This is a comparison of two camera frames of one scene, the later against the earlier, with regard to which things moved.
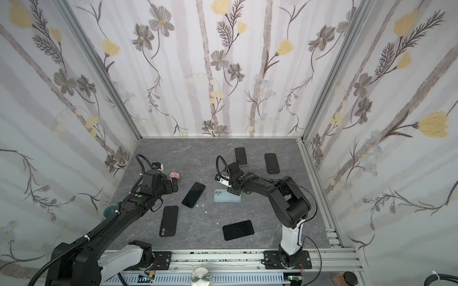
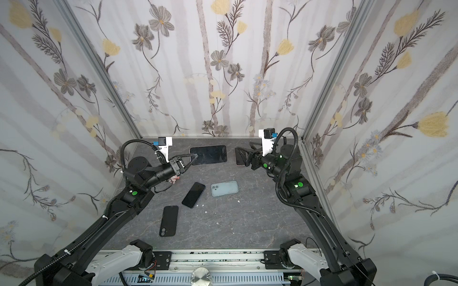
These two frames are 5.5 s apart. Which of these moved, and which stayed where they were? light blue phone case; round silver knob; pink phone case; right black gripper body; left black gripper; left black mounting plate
Moved: left black gripper; right black gripper body; light blue phone case
Stayed: pink phone case; left black mounting plate; round silver knob
